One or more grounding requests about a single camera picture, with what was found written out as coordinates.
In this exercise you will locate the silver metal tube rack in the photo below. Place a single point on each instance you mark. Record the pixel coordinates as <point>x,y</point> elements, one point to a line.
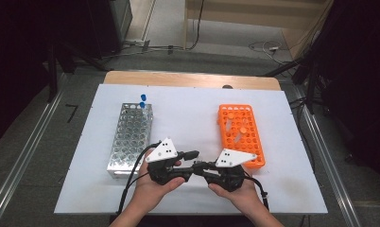
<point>128,138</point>

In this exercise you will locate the dark cabinet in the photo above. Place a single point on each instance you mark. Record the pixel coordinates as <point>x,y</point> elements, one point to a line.
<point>115,25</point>

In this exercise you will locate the dark curtain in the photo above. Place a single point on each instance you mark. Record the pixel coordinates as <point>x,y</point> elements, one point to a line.
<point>14,47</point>

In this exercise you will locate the orange-capped clear tube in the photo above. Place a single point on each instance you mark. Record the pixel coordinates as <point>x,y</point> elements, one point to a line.
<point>243,130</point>
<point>230,116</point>

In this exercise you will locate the person's left hand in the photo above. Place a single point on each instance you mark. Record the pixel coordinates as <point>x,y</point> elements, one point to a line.
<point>150,195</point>

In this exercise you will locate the wooden table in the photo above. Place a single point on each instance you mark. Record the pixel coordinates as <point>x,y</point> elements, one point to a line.
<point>178,78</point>

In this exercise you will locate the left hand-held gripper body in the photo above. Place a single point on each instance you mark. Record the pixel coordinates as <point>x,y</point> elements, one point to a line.
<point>163,151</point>

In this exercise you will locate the grey power strip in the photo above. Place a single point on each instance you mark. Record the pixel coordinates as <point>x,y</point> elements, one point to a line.
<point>137,42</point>

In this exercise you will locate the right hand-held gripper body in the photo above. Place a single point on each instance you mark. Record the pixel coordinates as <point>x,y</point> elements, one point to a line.
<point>232,157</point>

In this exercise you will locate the black metal stand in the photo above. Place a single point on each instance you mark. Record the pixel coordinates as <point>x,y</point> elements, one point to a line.
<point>52,72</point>
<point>311,85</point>

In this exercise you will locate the orange plastic tube rack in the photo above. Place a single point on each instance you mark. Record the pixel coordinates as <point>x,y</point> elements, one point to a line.
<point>251,126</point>

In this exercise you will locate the light wooden frame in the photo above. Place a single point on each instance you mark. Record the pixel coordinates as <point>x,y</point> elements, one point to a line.
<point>241,17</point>

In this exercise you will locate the person's right hand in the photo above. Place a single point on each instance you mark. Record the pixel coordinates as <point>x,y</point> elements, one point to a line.
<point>241,198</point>

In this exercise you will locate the metal floor rail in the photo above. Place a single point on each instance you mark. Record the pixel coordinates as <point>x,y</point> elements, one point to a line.
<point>343,195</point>
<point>29,142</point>

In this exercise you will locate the white table board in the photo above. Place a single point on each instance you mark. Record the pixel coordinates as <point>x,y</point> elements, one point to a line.
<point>191,119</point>

